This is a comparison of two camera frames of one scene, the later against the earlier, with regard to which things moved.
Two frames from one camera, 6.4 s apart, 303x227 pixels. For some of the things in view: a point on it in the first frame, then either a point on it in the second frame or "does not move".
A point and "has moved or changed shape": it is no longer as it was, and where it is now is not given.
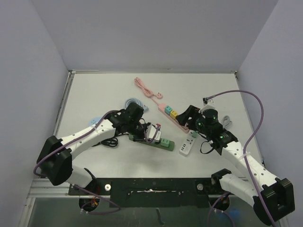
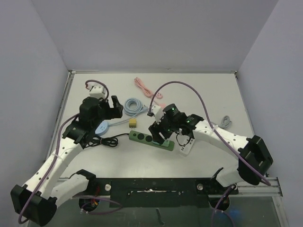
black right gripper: x=193 y=116 -> x=159 y=129
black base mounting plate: x=156 y=192 does not move
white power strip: x=186 y=147 has moved or changed shape
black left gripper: x=142 y=137 -> x=115 y=112
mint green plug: x=164 y=142 does not move
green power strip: x=155 y=144 does not move
